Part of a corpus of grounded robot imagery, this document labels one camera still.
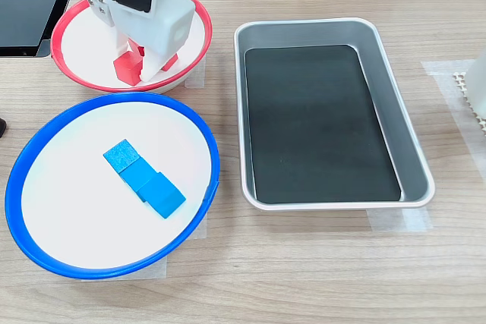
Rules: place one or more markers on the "blue cube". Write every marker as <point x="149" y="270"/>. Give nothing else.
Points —
<point x="136" y="174"/>
<point x="163" y="199"/>
<point x="119" y="155"/>

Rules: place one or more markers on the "red-rimmed white plate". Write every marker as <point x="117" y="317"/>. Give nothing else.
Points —
<point x="79" y="54"/>

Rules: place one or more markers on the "black flat device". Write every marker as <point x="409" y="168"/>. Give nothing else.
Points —
<point x="23" y="16"/>

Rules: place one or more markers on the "small dark object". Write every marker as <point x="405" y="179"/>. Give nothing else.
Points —
<point x="2" y="128"/>

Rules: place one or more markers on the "blue-rimmed white plate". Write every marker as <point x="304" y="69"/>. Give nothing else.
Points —
<point x="76" y="225"/>

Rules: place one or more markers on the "black mat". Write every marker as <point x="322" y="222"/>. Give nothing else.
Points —
<point x="322" y="130"/>

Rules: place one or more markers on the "steel tray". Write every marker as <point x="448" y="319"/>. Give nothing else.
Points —
<point x="412" y="172"/>

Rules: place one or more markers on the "pale perforated plate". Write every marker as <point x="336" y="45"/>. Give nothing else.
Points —
<point x="459" y="81"/>

